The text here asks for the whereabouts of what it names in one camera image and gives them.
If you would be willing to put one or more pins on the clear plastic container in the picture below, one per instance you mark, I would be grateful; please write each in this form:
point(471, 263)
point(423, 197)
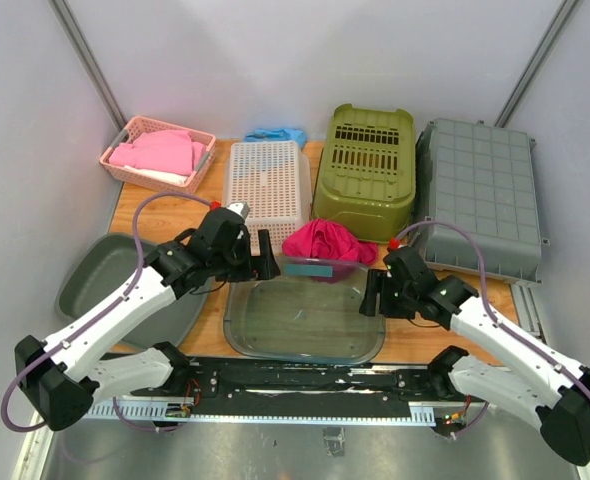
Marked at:
point(310, 313)

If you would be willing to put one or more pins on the dark grey tray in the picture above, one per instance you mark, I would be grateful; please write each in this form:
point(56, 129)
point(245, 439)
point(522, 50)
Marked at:
point(106, 266)

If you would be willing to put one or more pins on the white cable duct rail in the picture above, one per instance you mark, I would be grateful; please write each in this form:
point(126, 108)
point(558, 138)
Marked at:
point(164, 412)

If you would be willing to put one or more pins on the pink folded towel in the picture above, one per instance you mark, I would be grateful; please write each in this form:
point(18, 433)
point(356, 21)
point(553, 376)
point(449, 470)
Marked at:
point(172, 151)

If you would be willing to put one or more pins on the green plastic basin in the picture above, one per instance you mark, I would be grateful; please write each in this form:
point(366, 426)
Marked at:
point(366, 178)

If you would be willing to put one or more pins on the white folded cloth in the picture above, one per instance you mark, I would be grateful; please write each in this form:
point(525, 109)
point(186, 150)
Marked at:
point(168, 178)

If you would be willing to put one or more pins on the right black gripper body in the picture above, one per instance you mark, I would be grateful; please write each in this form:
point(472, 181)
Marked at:
point(398, 299)

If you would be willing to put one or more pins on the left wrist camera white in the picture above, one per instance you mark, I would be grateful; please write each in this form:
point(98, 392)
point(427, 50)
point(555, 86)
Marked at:
point(241, 208)

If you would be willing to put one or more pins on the blue packet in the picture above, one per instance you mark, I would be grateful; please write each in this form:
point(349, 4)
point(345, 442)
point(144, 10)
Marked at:
point(277, 134)

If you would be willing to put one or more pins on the magenta crumpled cloth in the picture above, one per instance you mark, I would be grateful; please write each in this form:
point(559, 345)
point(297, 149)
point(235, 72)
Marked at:
point(326, 240)

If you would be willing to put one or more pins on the white perforated basket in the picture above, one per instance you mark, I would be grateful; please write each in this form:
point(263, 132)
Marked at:
point(274, 179)

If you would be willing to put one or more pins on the large grey plastic bin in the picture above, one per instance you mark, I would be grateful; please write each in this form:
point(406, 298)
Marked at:
point(475, 184)

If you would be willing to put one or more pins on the pink plastic basket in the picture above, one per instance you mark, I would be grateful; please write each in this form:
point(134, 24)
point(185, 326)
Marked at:
point(141, 124)

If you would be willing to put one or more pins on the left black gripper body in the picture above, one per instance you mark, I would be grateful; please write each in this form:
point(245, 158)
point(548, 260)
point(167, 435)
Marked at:
point(240, 264)

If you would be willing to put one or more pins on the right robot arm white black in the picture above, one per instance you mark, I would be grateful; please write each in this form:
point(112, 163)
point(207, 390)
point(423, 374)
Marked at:
point(544, 388)

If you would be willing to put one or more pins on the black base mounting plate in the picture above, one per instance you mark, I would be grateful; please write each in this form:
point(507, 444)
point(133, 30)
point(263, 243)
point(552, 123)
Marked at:
point(264, 388)

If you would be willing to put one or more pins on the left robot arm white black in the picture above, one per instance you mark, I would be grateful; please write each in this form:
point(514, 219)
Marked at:
point(64, 375)

